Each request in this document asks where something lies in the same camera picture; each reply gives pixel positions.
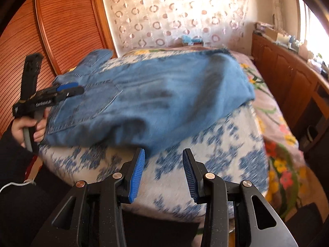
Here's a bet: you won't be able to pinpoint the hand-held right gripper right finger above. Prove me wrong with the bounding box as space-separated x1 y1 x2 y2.
182 148 299 247

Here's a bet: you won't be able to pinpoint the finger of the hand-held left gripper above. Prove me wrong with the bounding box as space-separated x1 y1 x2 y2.
63 86 85 99
53 82 79 93

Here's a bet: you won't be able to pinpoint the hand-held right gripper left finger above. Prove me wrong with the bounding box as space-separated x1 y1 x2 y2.
31 148 146 247

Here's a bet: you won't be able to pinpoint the blue denim pants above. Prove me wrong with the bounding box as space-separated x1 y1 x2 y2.
42 48 256 157

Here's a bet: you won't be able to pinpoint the person's left hand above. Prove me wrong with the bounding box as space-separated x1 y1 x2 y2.
10 108 50 148

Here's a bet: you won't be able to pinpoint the blue floral white sheet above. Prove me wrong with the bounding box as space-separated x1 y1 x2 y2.
38 53 270 224

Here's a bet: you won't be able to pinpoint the wooden slatted wardrobe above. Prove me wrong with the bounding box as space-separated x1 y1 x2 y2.
0 0 117 139

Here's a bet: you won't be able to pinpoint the colourful floral blanket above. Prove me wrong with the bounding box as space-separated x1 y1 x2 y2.
123 47 309 211

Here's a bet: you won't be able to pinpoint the circle-patterned sheer curtain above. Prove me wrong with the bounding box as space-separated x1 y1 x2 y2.
100 0 250 52

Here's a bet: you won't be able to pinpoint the dark trash bin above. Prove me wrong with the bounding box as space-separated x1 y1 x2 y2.
303 126 318 147

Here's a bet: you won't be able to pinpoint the wooden side cabinet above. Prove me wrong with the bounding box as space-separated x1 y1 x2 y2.
250 32 329 160

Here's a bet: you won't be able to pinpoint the stack of papers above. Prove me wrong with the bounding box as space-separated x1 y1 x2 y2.
254 22 270 35

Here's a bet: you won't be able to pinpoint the open cardboard box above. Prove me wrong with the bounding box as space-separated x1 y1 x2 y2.
265 27 279 40

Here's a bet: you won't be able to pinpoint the pink jug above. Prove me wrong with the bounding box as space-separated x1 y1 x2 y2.
298 41 309 57

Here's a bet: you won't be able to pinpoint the window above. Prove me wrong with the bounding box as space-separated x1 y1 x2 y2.
295 0 329 65

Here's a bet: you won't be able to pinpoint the patterned window drape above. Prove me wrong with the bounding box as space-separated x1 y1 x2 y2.
267 0 286 31

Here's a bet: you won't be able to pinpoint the white cable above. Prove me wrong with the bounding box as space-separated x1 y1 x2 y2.
0 179 36 193

